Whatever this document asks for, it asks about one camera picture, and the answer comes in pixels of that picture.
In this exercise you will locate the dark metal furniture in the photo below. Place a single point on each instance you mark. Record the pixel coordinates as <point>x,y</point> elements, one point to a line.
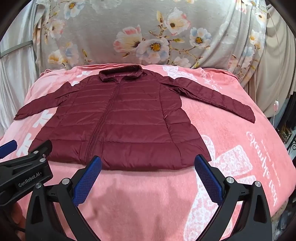
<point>290,136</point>

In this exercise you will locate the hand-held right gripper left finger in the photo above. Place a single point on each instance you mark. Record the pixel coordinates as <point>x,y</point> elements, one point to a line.
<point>87,178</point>

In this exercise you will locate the white satin curtain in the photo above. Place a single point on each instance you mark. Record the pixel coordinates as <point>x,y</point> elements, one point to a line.
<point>16,81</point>

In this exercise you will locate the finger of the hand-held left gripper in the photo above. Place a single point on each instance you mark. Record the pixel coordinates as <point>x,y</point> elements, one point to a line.
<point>8,146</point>
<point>41,148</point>

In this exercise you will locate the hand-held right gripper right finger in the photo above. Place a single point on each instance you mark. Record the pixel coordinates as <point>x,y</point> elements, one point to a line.
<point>208,178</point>

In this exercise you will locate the beige curtain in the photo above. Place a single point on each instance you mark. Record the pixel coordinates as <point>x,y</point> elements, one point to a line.
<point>276,64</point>

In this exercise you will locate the pink blanket with white print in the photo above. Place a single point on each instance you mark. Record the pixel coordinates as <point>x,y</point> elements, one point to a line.
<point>231,148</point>

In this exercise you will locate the grey floral bed sheet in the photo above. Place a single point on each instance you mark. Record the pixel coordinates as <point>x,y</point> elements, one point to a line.
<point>148,32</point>

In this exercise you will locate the maroon puffer jacket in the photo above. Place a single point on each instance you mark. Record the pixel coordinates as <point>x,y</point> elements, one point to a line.
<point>129,120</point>

